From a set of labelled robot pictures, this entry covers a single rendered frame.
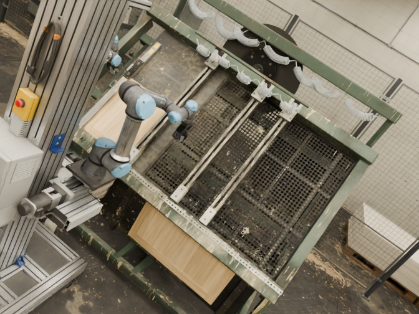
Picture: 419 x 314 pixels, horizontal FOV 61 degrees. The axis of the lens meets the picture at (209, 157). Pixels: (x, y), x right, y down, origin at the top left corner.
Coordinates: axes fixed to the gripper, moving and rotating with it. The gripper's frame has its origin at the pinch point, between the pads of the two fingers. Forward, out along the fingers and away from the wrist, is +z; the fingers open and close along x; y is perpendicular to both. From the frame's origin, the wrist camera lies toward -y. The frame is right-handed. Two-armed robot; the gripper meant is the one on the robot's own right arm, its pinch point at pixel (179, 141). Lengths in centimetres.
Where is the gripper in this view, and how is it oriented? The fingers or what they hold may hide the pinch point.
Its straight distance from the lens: 246.8
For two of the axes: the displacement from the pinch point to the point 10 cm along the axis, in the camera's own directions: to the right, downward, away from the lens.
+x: -7.9, -5.8, 1.7
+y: 5.5, -5.6, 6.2
